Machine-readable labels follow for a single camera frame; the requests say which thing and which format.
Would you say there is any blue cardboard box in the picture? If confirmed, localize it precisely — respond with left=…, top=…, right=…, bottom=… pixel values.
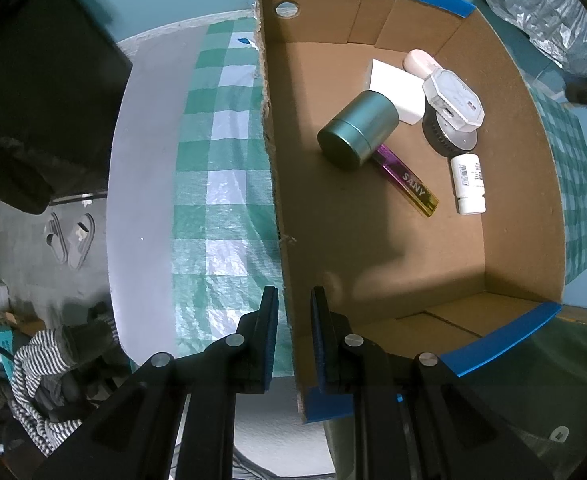
left=258, top=0, right=566, bottom=422

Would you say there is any pink yellow lighter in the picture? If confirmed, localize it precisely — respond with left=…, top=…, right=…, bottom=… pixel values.
left=371, top=144, right=439, bottom=218

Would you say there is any teal metal tin can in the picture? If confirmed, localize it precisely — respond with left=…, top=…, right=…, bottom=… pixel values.
left=317, top=90, right=400, bottom=171

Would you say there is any white pill bottle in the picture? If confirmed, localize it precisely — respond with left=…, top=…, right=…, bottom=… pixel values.
left=450, top=153, right=487, bottom=216

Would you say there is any round grey white disc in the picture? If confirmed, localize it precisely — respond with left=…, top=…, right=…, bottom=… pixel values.
left=423, top=106, right=478, bottom=158

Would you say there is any white square box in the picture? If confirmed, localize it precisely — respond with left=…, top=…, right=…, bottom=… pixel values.
left=368, top=58, right=426, bottom=125

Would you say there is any white octagonal box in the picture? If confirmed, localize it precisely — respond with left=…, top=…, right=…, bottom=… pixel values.
left=423, top=68, right=484, bottom=132

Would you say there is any white oval case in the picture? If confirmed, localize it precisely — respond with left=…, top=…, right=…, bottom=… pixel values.
left=403, top=49, right=441, bottom=80

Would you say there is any teal checkered plastic tablecloth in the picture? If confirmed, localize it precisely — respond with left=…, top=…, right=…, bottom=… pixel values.
left=172, top=18, right=284, bottom=356

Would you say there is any striped cloth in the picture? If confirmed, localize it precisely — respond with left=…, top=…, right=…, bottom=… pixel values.
left=8, top=326, right=120, bottom=458

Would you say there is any black hanging garment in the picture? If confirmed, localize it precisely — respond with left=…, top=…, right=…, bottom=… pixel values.
left=0, top=0, right=132, bottom=214

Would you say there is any silver foil sheet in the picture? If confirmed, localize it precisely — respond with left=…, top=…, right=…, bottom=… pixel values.
left=484, top=0, right=587, bottom=106

